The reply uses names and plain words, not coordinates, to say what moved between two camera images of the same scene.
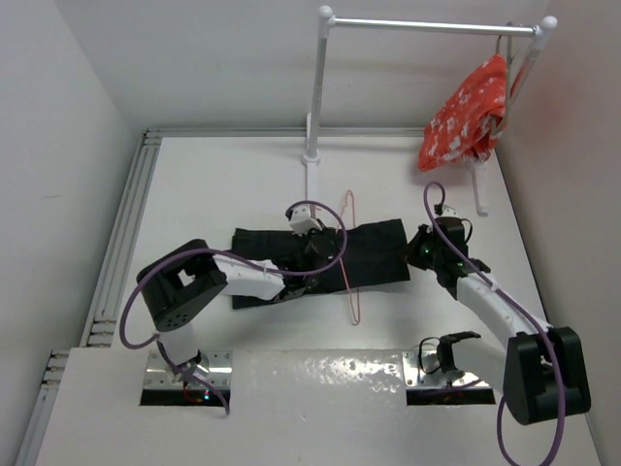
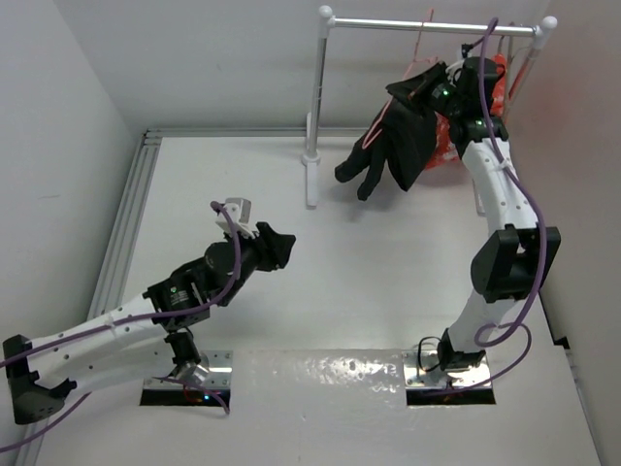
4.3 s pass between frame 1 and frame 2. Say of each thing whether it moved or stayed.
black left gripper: moved
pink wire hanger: moved
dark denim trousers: moved
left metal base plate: stayed
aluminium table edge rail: stayed
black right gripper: moved
